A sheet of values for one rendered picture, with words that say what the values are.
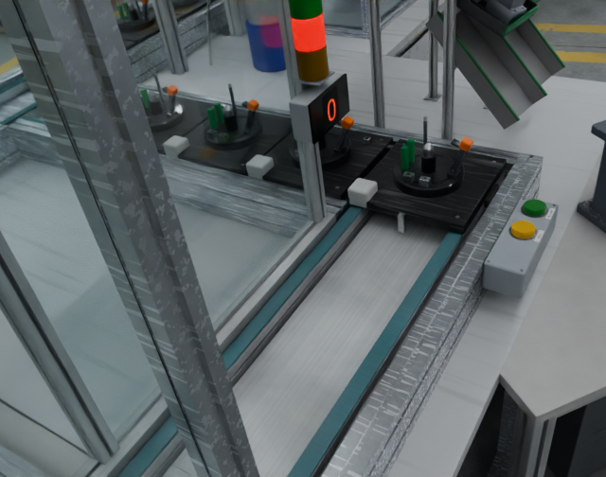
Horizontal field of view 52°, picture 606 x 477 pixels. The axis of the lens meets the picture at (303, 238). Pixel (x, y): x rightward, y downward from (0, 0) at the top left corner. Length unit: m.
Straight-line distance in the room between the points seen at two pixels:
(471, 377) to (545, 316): 0.19
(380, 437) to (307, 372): 0.19
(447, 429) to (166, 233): 0.75
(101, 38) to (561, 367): 0.94
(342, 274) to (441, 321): 0.23
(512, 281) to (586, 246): 0.26
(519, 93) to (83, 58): 1.30
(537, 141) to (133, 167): 1.40
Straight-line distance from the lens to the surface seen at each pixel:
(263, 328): 1.03
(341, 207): 1.24
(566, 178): 1.50
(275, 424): 0.95
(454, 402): 1.02
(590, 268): 1.27
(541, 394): 1.05
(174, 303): 0.33
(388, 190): 1.25
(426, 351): 0.95
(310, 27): 0.99
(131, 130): 0.28
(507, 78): 1.49
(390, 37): 2.25
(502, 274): 1.10
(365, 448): 0.86
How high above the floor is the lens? 1.69
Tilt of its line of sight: 39 degrees down
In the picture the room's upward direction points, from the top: 9 degrees counter-clockwise
